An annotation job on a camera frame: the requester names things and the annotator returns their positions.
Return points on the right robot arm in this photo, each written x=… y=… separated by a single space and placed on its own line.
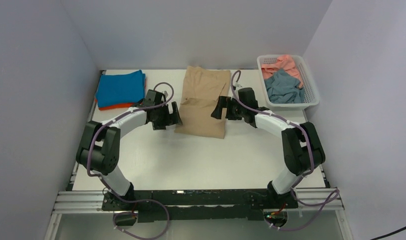
x=302 y=148

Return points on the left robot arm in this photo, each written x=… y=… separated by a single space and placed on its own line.
x=99 y=147

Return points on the folded orange t shirt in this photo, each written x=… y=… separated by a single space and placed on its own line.
x=118 y=94

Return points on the beige t shirt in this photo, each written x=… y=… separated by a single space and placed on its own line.
x=200 y=92

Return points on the grey-blue t shirt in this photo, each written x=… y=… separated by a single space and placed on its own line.
x=282 y=88

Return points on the white plastic basket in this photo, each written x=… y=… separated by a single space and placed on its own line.
x=311 y=93

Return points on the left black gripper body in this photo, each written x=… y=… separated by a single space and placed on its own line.
x=163 y=118

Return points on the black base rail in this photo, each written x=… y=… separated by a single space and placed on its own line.
x=208 y=204

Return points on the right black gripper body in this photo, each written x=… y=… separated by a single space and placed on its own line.
x=234 y=110

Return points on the pink t shirt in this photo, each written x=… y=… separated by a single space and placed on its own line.
x=285 y=62

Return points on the folded blue t shirt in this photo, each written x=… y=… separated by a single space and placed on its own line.
x=138 y=76

